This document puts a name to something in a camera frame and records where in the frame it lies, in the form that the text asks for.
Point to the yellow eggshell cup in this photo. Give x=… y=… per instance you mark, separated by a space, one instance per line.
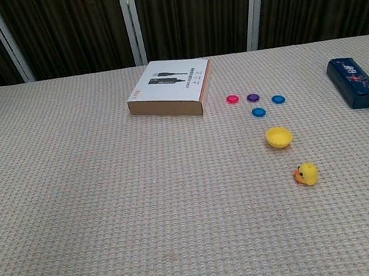
x=278 y=137

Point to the dark blue printed box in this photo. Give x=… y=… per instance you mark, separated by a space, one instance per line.
x=354 y=81

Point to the pink plastic disc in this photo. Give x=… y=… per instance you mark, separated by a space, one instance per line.
x=232 y=99

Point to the beige woven tablecloth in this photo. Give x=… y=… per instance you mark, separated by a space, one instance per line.
x=112 y=204

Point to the white frame post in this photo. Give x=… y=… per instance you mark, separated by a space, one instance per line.
x=132 y=23
x=7 y=42
x=254 y=8

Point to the dark pleated curtain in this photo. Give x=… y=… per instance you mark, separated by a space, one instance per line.
x=192 y=12

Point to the blue plastic disc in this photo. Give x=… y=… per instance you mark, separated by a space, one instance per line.
x=278 y=99
x=258 y=112

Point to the purple plastic disc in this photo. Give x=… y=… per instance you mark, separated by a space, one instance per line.
x=251 y=97

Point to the yellow rubber duck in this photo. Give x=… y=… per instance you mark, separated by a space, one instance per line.
x=307 y=174

